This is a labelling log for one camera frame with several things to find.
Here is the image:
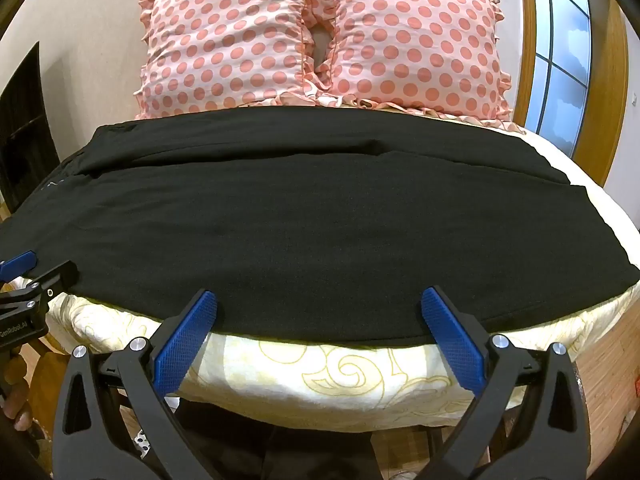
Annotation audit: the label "pink polka-dot ruffled pillow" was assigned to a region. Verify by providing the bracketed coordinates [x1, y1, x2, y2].
[134, 0, 332, 119]
[305, 0, 514, 122]

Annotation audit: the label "wooden framed window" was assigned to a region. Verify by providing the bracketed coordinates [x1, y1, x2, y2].
[514, 0, 629, 187]

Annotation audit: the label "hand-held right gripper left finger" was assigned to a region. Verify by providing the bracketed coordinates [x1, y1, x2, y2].
[52, 289, 219, 480]

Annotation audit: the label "bed with yellow patterned sheet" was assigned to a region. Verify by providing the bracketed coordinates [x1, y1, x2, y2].
[0, 102, 640, 434]

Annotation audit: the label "black pants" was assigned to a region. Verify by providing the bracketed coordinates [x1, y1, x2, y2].
[0, 106, 640, 349]

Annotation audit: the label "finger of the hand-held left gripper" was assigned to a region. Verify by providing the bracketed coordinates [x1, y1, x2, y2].
[0, 250, 39, 282]
[26, 261, 81, 314]

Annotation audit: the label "person's left hand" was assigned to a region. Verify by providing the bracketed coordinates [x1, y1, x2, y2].
[0, 360, 47, 442]

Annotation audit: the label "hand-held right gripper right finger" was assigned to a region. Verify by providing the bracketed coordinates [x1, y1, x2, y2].
[421, 286, 589, 480]

